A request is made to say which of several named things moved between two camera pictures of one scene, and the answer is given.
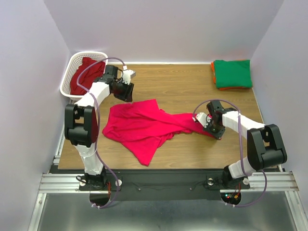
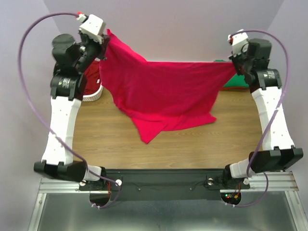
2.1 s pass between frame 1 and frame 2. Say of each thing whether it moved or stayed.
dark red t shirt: stayed
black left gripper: moved
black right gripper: moved
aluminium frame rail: stayed
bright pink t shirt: moved
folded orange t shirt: stayed
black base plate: stayed
